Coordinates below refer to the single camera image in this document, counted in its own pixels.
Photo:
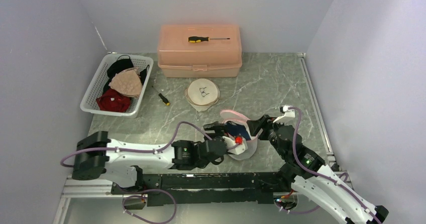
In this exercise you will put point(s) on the red bra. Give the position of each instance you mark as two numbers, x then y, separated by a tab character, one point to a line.
113	101

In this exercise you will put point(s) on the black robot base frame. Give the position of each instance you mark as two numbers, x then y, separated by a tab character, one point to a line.
184	188

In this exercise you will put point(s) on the pink plastic storage box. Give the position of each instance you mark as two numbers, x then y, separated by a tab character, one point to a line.
177	58

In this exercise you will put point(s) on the white plastic basket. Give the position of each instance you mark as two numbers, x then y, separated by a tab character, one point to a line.
95	88

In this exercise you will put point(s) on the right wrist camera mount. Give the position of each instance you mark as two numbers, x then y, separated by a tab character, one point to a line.
287	114

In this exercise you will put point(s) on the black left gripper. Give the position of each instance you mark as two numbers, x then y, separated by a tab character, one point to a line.
218	128

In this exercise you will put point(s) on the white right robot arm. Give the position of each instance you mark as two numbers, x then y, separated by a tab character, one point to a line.
305	172

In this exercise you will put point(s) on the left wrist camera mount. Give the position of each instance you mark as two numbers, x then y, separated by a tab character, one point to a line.
235	145

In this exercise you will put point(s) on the white mesh bag red zipper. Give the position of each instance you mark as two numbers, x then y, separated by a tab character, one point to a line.
234	116

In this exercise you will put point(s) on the beige mesh laundry bag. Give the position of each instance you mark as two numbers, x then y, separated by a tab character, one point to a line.
202	94

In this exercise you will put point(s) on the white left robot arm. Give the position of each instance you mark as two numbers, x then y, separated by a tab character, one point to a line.
99	157

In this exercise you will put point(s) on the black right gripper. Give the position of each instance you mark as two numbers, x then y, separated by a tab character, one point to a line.
265	122

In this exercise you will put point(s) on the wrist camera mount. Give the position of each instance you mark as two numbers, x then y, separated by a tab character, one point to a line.
235	145
287	114

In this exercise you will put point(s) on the small yellow black screwdriver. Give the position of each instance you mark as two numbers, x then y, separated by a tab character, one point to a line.
163	98

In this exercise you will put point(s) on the beige lace bra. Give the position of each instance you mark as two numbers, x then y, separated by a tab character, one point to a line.
127	83

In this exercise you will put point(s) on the black bra in basket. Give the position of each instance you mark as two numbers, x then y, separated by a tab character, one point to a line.
122	63

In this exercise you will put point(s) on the navy blue bra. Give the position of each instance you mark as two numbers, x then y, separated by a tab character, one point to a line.
233	129

